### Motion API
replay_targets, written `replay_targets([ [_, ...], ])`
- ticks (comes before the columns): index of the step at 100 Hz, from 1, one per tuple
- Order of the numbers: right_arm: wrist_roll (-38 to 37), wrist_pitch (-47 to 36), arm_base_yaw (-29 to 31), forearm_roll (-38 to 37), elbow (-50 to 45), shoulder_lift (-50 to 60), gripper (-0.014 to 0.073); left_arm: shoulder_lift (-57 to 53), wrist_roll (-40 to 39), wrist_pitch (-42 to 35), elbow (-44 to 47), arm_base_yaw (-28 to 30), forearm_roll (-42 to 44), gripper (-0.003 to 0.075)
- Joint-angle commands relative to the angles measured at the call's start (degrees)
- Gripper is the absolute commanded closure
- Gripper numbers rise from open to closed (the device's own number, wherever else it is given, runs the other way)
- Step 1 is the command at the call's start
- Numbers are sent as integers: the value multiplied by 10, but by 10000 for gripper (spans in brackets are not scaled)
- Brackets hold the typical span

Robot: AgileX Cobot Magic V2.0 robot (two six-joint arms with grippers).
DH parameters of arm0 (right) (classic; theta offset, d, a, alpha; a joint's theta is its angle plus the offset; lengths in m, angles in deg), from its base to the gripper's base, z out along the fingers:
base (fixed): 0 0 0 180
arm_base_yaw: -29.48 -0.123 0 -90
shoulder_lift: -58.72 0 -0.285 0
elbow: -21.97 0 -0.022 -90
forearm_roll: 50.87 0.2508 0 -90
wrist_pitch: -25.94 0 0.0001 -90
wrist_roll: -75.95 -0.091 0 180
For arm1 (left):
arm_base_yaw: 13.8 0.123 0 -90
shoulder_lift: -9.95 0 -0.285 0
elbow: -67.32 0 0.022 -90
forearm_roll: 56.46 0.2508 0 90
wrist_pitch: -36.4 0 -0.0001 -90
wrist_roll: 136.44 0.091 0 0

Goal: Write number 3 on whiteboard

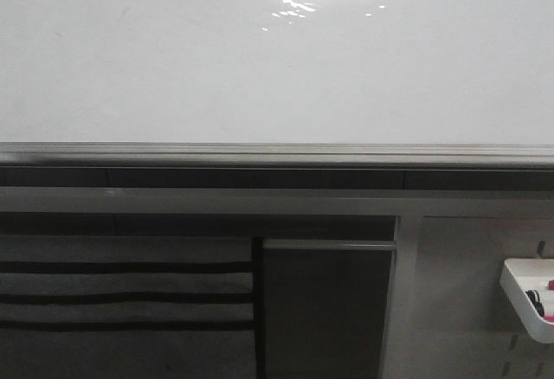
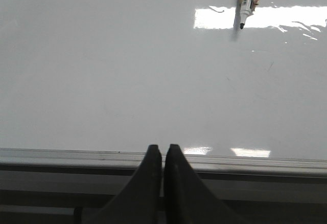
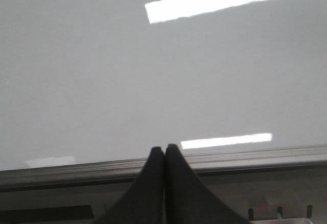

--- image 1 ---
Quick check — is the grey metal whiteboard stand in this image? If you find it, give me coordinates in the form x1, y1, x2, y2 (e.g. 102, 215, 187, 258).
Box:
1, 166, 553, 378

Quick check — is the white perforated side panel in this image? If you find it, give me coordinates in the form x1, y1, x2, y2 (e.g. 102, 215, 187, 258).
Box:
380, 215, 554, 379

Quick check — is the black capped whiteboard marker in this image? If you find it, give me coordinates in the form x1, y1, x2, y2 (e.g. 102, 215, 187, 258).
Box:
525, 290, 554, 303

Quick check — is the white whiteboard surface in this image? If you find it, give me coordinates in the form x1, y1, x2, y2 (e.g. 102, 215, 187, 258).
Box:
1, 0, 553, 168

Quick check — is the grey fabric pocket organizer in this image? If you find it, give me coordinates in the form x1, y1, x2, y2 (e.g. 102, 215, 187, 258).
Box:
1, 234, 259, 378

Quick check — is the white plastic marker tray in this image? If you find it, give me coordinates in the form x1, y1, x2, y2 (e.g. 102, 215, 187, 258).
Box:
499, 258, 553, 344

